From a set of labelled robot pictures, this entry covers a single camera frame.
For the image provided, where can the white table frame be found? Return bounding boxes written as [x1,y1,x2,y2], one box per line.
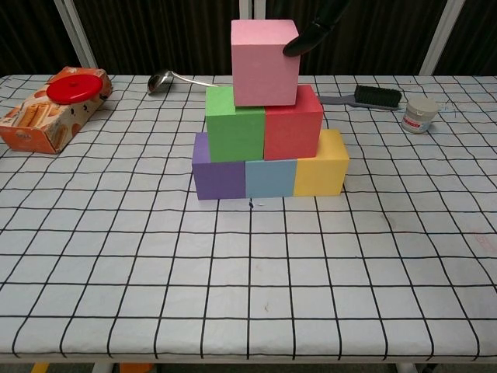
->
[92,361,438,373]

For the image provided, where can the grey brush black bristles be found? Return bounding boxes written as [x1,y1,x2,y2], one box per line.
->
[318,85,403,112]

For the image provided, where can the white slanted frame post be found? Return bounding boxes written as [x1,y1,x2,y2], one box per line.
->
[419,0,465,75]
[53,0,99,73]

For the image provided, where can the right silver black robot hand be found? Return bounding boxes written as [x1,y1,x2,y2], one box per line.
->
[282,0,349,58]

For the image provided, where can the dark pleated curtain panel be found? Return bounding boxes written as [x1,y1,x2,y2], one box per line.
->
[263,0,444,75]
[72,0,242,75]
[433,0,497,75]
[0,0,83,77]

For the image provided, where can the steel ladle black handle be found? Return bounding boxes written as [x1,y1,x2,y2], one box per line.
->
[147,68,221,96]

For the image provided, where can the green foam cube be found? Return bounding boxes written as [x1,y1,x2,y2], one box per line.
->
[205,85,267,163]

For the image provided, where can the orange snack box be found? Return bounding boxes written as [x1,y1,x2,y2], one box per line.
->
[0,66,114,155]

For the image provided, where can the pink foam cube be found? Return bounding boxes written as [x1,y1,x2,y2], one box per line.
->
[231,19,301,107]

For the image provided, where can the white black grid tablecloth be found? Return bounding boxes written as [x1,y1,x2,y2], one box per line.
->
[0,73,497,359]

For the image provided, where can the red round plastic lid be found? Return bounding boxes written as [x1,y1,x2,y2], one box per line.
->
[46,74,105,105]

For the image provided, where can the yellow foam cube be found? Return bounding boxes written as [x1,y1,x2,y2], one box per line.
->
[294,129,350,197]

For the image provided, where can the small white jar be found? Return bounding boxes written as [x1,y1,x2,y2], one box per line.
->
[401,97,440,135]

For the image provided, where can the red foam cube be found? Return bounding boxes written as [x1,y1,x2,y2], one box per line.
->
[263,84,325,161]

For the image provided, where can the light blue foam cube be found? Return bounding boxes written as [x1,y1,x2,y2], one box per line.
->
[245,158,298,198]

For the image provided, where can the purple foam cube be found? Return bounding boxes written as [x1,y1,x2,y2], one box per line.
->
[192,131,248,200]

